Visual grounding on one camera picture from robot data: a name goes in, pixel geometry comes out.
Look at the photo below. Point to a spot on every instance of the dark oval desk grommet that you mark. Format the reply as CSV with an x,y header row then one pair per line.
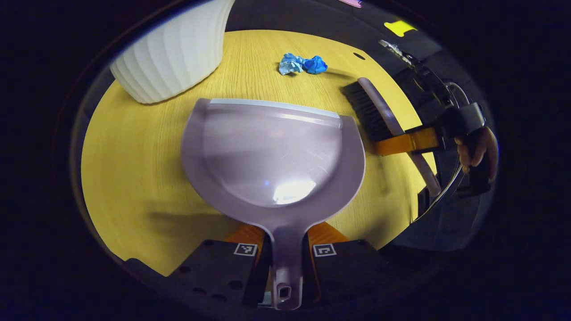
x,y
359,56

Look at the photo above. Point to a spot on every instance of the light blue paper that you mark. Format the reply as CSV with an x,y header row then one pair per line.
x,y
290,66

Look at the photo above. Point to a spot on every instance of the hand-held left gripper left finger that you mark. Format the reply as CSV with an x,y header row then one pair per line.
x,y
214,267

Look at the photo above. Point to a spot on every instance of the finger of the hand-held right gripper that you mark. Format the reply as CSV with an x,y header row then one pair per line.
x,y
406,141

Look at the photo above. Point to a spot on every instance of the pale purple small broom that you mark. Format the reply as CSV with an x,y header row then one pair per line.
x,y
379,102

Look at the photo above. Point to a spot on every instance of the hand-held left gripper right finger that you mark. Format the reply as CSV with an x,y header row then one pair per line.
x,y
343,272

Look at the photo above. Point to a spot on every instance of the white ribbed garbage bin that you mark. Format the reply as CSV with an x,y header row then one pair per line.
x,y
178,53

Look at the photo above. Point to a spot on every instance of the wooden desktop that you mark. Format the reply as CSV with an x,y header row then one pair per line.
x,y
142,178

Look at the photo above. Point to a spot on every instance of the pale purple dustpan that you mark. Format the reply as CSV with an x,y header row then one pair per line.
x,y
272,156

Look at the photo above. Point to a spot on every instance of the dark blue paper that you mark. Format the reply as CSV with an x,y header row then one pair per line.
x,y
316,65

